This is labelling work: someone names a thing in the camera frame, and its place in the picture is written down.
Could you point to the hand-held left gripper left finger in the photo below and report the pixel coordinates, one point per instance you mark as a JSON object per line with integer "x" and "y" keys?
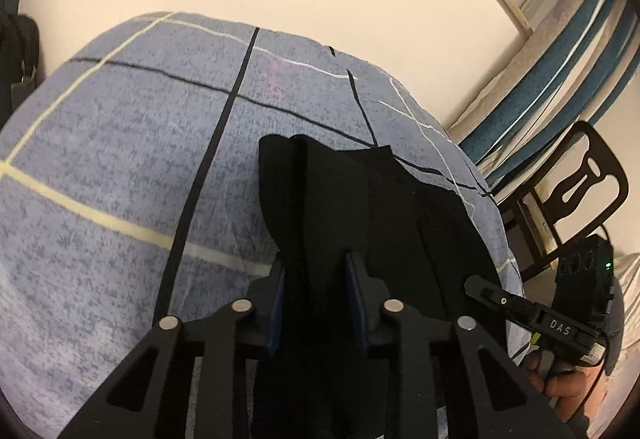
{"x": 276, "y": 314}

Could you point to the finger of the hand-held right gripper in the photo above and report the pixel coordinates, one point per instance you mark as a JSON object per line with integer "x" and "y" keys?
{"x": 497, "y": 299}

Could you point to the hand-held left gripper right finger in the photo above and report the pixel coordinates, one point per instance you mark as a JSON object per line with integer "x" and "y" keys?
{"x": 356, "y": 299}

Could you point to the black pants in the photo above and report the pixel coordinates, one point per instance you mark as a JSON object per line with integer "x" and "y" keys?
{"x": 320, "y": 219}

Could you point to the person's right hand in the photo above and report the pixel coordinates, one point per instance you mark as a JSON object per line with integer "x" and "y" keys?
{"x": 562, "y": 381}

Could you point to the black chair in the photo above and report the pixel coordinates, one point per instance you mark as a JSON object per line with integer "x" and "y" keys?
{"x": 575, "y": 199}

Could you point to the teal striped curtain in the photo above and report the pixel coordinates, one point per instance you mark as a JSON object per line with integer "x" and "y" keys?
{"x": 560, "y": 84}

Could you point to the blue plaid bed sheet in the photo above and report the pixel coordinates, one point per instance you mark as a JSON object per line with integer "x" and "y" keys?
{"x": 125, "y": 159}

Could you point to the black bag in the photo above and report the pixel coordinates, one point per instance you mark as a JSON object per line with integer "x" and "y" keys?
{"x": 17, "y": 49}

